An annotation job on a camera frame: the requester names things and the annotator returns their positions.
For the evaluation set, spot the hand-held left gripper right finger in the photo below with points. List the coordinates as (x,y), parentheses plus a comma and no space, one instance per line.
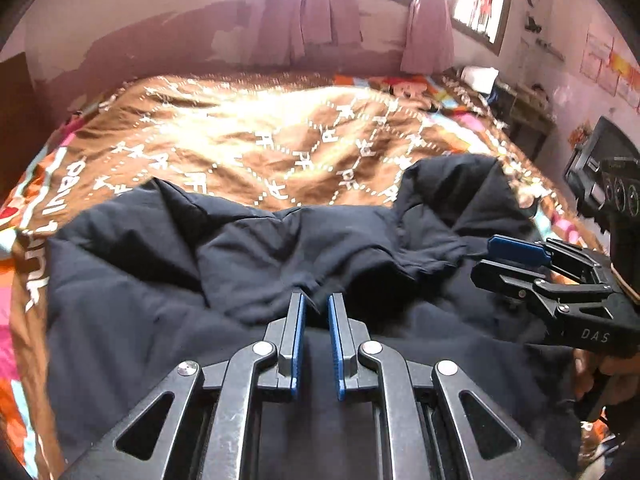
(334,345)

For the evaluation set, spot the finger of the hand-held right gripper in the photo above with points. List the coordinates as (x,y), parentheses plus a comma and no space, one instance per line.
(505,277)
(520,250)

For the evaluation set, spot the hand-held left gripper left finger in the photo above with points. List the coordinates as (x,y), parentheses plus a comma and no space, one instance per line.
(299,345)

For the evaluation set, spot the dark navy puffer jacket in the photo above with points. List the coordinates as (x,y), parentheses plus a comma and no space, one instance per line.
(200,310)

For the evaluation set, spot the person's right hand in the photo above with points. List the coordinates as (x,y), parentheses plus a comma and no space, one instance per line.
(620,382)

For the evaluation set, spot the black office chair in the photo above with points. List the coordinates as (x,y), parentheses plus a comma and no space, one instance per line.
(587,160)

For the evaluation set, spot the small wooden table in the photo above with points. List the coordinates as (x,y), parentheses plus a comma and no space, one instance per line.
(525,115)

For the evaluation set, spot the white bag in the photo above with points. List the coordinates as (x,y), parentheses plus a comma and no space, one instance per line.
(479,79)

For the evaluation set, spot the brown printed bed blanket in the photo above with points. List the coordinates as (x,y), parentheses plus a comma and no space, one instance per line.
(240,140)

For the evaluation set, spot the pink curtain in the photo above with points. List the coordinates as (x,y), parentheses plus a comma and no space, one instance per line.
(310,10)
(430,25)

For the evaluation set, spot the window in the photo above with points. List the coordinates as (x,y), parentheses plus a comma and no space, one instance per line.
(465,0)

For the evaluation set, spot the wooden headboard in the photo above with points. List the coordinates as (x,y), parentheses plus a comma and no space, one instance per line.
(15,125)

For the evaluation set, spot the small wall rack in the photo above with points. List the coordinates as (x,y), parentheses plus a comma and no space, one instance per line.
(550,49)

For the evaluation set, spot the wall papers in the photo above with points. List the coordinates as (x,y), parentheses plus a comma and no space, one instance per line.
(610,67)

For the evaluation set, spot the black wall object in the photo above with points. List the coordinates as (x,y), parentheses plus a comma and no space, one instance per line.
(533,23)

